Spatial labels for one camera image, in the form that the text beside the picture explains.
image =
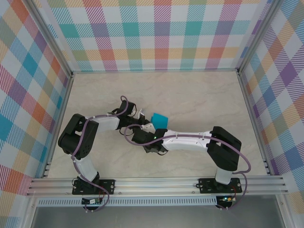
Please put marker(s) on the blue paper sheet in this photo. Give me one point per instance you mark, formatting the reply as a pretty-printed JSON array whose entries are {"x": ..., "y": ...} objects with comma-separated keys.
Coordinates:
[{"x": 160, "y": 121}]

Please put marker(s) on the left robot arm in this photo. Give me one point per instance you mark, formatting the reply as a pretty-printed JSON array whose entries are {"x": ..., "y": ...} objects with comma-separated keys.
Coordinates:
[{"x": 78, "y": 137}]

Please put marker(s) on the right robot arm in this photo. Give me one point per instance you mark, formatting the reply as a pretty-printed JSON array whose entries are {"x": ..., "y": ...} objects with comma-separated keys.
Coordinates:
[{"x": 225, "y": 149}]

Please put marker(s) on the small circuit board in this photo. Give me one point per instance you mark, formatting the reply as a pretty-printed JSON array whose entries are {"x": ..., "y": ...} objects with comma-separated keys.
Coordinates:
[
  {"x": 226, "y": 199},
  {"x": 91, "y": 201}
]

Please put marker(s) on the wide aluminium mounting rail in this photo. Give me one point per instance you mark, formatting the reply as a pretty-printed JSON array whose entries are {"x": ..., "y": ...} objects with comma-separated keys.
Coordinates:
[{"x": 154, "y": 186}]

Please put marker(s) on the aluminium frame rail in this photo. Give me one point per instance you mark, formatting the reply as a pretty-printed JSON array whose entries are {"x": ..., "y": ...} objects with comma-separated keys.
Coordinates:
[
  {"x": 247, "y": 99},
  {"x": 60, "y": 118},
  {"x": 154, "y": 71}
]

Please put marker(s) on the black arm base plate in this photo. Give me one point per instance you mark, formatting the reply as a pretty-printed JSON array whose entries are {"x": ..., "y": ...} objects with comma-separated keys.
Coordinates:
[
  {"x": 108, "y": 186},
  {"x": 204, "y": 186}
]

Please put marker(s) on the aluminium frame post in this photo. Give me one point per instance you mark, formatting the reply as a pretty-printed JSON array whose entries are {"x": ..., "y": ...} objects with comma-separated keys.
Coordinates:
[
  {"x": 54, "y": 38},
  {"x": 257, "y": 38}
]

